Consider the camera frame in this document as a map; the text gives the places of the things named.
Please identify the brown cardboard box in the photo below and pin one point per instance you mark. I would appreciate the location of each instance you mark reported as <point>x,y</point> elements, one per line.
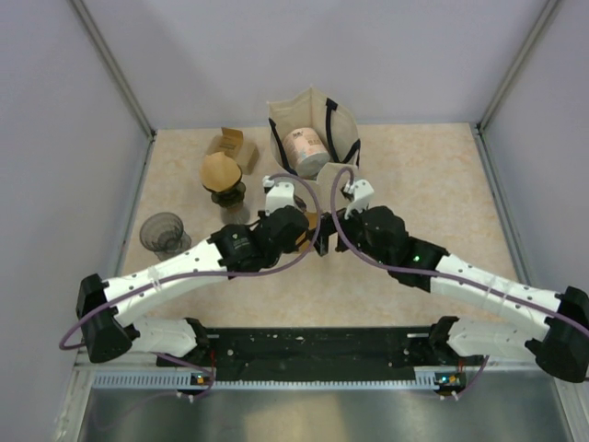
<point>234,144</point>

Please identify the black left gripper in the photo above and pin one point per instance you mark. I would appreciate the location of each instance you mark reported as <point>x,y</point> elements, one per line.
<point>262,215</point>

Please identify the pink wrapped paper roll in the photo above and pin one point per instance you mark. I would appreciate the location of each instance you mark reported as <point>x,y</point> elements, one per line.
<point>305,152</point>

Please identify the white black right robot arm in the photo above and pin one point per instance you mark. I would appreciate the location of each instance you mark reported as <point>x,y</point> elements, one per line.
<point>547,327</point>

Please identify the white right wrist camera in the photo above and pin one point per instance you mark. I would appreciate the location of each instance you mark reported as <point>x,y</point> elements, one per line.
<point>358,194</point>

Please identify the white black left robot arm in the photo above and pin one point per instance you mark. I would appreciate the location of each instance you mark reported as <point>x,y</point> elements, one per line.
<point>112,312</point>

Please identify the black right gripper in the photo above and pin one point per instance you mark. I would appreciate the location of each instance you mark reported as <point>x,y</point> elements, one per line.
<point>324,244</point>

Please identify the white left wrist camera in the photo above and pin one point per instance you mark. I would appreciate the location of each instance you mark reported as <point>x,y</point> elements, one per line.
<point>279,192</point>

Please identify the grey glass server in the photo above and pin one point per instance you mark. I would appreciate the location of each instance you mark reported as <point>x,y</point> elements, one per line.
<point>238,214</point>

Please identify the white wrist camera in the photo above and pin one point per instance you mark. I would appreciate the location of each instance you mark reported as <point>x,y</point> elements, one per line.
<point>358,194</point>
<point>279,192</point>

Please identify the cream floral canvas tote bag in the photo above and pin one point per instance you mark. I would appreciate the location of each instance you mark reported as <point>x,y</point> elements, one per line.
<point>335,125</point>

